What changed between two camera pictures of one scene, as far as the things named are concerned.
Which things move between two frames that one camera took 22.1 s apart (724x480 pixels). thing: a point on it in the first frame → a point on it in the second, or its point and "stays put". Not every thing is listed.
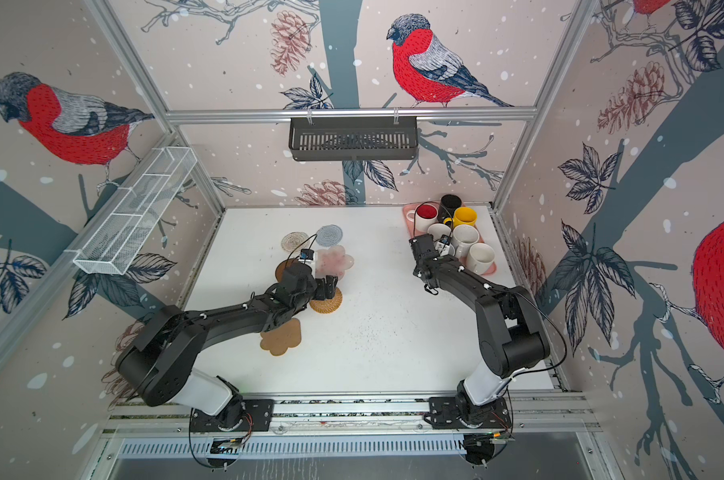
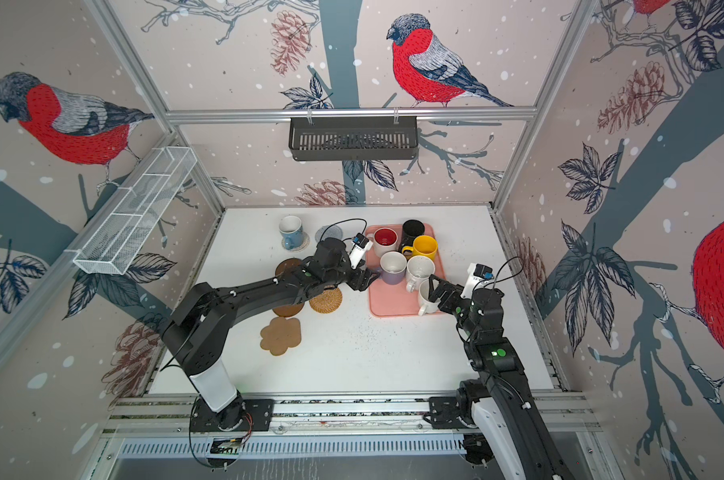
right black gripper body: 419,268 → 461,308
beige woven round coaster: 295,241 stays put
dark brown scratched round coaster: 282,266 stays put
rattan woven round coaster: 327,306 stays put
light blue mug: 444,249 → 292,231
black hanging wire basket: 357,138 stays put
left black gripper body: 316,290 → 345,274
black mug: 448,204 → 411,229
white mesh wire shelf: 113,243 stays put
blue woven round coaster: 329,235 stays put
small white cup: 437,230 → 393,266
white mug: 480,256 → 429,306
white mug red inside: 425,214 → 385,239
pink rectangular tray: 409,211 → 395,300
